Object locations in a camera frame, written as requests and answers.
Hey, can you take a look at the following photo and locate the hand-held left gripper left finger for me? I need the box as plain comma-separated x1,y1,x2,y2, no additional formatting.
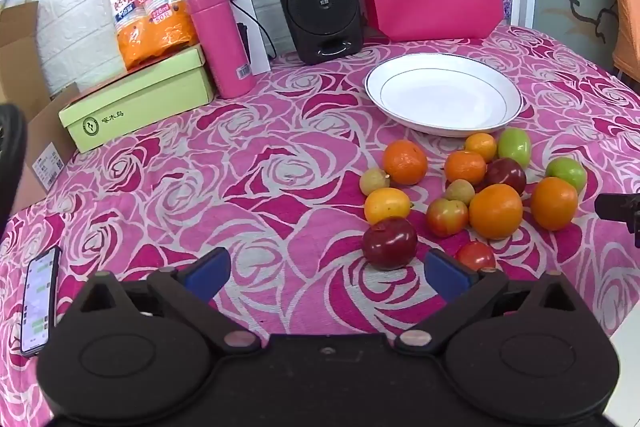
75,248,262,355

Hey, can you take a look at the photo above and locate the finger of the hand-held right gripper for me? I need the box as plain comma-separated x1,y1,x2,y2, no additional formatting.
594,193,640,249

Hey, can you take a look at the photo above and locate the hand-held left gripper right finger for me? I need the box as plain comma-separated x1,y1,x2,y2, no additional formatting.
395,249,581,354

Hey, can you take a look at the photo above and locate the bright red apple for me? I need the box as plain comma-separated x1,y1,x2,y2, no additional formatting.
454,241,497,272

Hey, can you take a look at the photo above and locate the red and green apple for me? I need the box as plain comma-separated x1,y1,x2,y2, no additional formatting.
426,198,470,238

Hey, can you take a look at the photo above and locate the dark red plum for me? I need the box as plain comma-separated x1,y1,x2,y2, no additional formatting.
362,216,418,271

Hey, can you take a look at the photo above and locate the large orange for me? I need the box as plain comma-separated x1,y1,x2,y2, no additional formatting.
469,183,524,241

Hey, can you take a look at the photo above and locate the small yellow-green fruit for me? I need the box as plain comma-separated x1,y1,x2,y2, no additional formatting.
444,179,476,205
360,168,391,196

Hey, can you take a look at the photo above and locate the yellow-orange citrus fruit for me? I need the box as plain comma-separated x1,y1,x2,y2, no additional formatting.
364,188,412,225

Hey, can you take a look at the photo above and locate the dark red apple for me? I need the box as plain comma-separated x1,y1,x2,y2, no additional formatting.
484,158,528,196

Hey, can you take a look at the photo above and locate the white plate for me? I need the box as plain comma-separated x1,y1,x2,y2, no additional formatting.
364,53,524,138

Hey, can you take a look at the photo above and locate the pink rose tablecloth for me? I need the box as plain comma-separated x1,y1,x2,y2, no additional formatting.
0,19,640,427

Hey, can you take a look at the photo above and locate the black smartphone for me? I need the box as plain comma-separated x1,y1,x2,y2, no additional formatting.
20,246,62,358

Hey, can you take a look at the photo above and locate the green shoe box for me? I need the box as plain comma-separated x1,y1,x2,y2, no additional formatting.
58,45,216,154

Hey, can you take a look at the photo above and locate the orange chair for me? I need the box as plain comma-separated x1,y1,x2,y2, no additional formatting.
612,0,640,82

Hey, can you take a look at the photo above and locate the cardboard box with label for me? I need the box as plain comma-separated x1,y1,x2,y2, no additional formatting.
10,82,81,212

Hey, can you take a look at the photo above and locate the pink thermos bottle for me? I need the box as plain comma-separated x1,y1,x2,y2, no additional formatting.
187,0,255,100

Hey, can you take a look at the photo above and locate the white product box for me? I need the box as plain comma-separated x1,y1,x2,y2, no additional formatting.
227,0,272,76

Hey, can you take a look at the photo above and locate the open cardboard box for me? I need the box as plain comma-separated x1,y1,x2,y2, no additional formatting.
0,1,41,105

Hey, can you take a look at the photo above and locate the black speaker cable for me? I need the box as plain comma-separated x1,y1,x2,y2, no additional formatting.
220,0,277,60

